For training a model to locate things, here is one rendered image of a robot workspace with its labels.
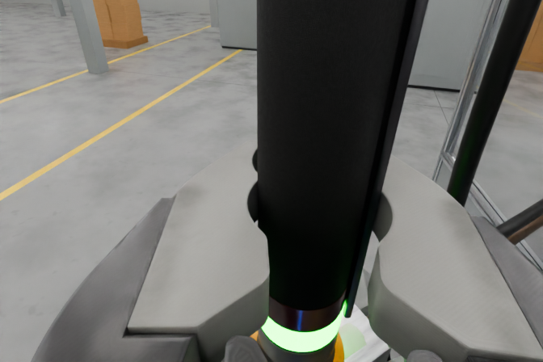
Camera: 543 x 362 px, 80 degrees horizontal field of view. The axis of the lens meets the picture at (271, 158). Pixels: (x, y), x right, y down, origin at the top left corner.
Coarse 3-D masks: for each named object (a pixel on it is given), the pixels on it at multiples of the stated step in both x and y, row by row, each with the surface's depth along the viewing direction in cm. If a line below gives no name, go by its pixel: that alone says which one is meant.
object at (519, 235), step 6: (534, 222) 26; (540, 222) 26; (522, 228) 25; (528, 228) 26; (534, 228) 26; (516, 234) 25; (522, 234) 25; (528, 234) 26; (510, 240) 24; (516, 240) 25
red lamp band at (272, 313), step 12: (336, 300) 11; (276, 312) 11; (288, 312) 11; (300, 312) 11; (312, 312) 11; (324, 312) 11; (336, 312) 11; (288, 324) 11; (300, 324) 11; (312, 324) 11; (324, 324) 11
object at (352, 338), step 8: (344, 328) 18; (352, 328) 18; (344, 336) 17; (352, 336) 17; (360, 336) 18; (344, 344) 17; (352, 344) 17; (360, 344) 17; (344, 352) 17; (352, 352) 17
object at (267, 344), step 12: (264, 336) 13; (336, 336) 13; (264, 348) 13; (276, 348) 12; (324, 348) 12; (276, 360) 13; (288, 360) 12; (300, 360) 12; (312, 360) 12; (324, 360) 13
